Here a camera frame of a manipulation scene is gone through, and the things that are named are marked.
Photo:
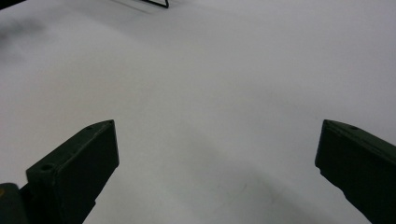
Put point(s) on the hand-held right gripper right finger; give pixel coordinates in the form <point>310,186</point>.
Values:
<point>358,168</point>

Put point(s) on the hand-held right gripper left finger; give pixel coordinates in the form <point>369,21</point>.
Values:
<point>74,174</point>

